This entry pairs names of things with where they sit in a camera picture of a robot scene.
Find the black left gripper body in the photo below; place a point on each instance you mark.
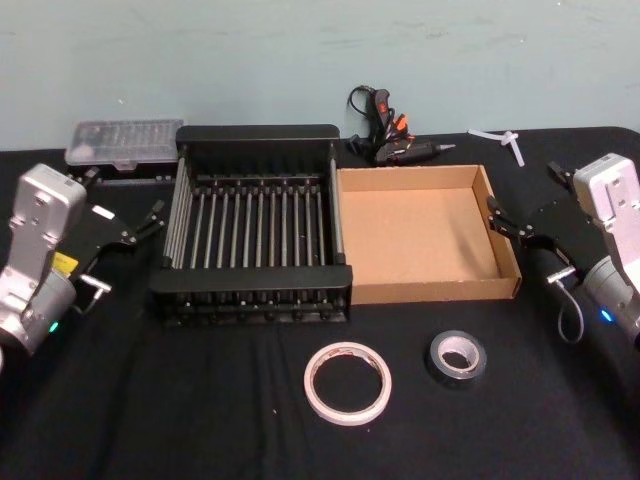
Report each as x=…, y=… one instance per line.
x=102, y=227

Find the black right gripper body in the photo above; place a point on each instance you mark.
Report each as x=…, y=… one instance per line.
x=560, y=225

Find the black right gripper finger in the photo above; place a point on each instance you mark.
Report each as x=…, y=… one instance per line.
x=561, y=175
x=510, y=225

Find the silver tape roll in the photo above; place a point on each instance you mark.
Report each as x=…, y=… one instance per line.
x=436, y=371

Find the white tape roll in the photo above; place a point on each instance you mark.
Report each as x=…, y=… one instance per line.
x=345, y=418

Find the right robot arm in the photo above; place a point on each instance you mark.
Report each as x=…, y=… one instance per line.
x=612, y=210

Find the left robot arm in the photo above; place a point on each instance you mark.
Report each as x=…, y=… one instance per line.
x=35, y=240

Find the clear plastic case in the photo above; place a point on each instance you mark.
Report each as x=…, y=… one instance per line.
x=125, y=142

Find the small white three-armed plastic piece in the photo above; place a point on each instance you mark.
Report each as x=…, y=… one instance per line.
x=515, y=150

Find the shallow brown cardboard tray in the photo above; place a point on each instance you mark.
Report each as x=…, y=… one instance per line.
x=410, y=235

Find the black rack with steel bars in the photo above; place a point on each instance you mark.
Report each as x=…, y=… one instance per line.
x=250, y=282

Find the black table cloth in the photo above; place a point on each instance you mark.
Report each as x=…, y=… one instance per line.
x=200, y=400

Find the plain pale wall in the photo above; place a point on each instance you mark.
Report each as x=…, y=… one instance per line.
x=250, y=50

